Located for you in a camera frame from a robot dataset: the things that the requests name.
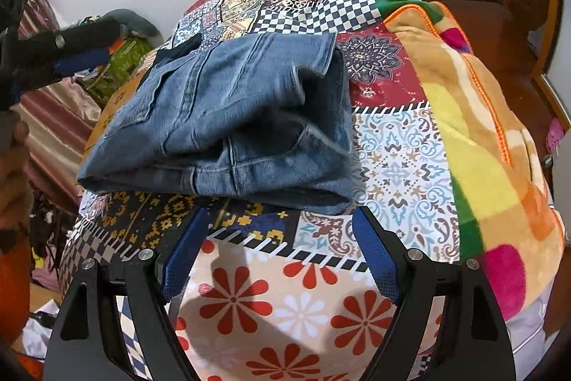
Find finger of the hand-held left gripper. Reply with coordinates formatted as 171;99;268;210
20;47;110;89
20;19;122;60

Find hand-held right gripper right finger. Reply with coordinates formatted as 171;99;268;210
352;206;516;381

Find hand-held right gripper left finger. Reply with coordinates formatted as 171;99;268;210
42;207;210;381

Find blue denim pants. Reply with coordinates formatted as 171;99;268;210
76;32;355;216

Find person's left hand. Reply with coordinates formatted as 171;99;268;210
0;113;33;190

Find green patterned laundry basket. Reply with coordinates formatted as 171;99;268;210
78;36;155;107

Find grey long pillow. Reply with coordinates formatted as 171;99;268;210
78;9;163;38

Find striped satin curtain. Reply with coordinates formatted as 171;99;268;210
13;0;103;216

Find patchwork printed bed sheet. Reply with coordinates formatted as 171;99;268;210
58;0;465;381

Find black folded garment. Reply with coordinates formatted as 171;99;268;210
156;34;202;62

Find dark clothes heap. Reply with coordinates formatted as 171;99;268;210
29;194;77;288

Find colourful fleece blanket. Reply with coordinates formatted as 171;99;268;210
363;0;567;319

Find orange cloth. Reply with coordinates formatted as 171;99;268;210
0;249;32;348

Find pink slipper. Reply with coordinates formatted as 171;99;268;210
546;117;566;155

